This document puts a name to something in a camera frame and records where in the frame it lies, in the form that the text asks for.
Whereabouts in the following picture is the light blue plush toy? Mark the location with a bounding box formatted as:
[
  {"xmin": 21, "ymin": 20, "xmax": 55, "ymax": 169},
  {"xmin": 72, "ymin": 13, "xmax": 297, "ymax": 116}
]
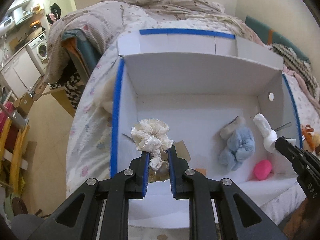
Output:
[{"xmin": 219, "ymin": 116, "xmax": 255, "ymax": 172}]

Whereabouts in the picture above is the white washing machine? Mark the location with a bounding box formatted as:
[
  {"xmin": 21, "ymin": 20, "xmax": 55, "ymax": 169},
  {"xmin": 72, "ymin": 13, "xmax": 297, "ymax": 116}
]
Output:
[{"xmin": 26, "ymin": 33, "xmax": 47, "ymax": 65}]

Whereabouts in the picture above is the beige fluffy cloth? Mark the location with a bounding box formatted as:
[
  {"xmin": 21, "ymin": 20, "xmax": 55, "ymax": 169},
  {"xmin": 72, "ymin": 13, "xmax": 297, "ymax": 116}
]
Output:
[{"xmin": 94, "ymin": 75, "xmax": 116, "ymax": 115}]

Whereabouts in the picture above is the white kitchen cabinet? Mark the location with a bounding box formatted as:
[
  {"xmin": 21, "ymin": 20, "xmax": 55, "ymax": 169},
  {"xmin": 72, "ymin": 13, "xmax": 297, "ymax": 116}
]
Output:
[{"xmin": 1, "ymin": 48, "xmax": 41, "ymax": 98}]

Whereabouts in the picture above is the orange sponge piece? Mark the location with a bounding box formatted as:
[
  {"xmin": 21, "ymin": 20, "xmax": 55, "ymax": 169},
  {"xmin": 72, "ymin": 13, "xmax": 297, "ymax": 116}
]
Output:
[{"xmin": 195, "ymin": 168, "xmax": 207, "ymax": 176}]

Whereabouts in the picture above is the orange and cream plush toy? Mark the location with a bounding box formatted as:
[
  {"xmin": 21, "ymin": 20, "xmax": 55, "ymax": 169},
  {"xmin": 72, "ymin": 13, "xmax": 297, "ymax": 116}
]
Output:
[{"xmin": 302, "ymin": 125, "xmax": 320, "ymax": 157}]

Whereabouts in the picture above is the teal headboard cushion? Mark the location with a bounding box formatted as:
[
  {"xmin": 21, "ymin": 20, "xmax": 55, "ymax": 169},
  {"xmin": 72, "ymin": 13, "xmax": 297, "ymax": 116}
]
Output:
[{"xmin": 245, "ymin": 16, "xmax": 311, "ymax": 64}]

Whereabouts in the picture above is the cream satin scrunchie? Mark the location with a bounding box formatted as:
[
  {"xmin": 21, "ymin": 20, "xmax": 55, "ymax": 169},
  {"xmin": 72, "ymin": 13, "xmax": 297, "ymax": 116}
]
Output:
[{"xmin": 131, "ymin": 119, "xmax": 174, "ymax": 182}]

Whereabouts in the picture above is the blue and white cardboard box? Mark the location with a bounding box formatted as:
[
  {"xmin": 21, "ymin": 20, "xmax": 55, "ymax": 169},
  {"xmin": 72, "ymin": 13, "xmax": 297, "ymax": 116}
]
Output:
[{"xmin": 111, "ymin": 29, "xmax": 305, "ymax": 223}]

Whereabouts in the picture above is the yellow wooden chair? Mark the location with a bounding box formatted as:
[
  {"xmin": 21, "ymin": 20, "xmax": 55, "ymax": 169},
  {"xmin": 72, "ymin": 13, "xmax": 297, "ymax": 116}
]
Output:
[{"xmin": 1, "ymin": 118, "xmax": 30, "ymax": 194}]

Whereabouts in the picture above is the white patterned bed sheet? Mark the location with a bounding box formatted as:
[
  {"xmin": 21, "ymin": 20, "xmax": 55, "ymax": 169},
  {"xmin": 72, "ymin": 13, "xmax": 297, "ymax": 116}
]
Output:
[{"xmin": 66, "ymin": 6, "xmax": 319, "ymax": 229}]

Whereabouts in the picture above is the striped knitted pillow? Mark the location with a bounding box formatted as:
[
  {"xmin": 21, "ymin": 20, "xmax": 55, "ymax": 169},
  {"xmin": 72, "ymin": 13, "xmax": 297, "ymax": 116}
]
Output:
[{"xmin": 271, "ymin": 43, "xmax": 319, "ymax": 101}]

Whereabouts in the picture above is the beige rumpled blanket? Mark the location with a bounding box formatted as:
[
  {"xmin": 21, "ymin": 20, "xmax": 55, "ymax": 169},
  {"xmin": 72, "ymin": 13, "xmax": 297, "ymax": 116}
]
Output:
[{"xmin": 43, "ymin": 0, "xmax": 226, "ymax": 84}]

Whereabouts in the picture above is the white sock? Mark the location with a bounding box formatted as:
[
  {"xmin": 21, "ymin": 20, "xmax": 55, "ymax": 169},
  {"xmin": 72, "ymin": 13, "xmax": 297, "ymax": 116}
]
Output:
[{"xmin": 253, "ymin": 113, "xmax": 278, "ymax": 153}]

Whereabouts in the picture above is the pink rubber duck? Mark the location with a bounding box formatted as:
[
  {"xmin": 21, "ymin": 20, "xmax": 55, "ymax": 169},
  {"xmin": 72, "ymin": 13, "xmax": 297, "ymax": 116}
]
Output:
[{"xmin": 253, "ymin": 159, "xmax": 272, "ymax": 180}]

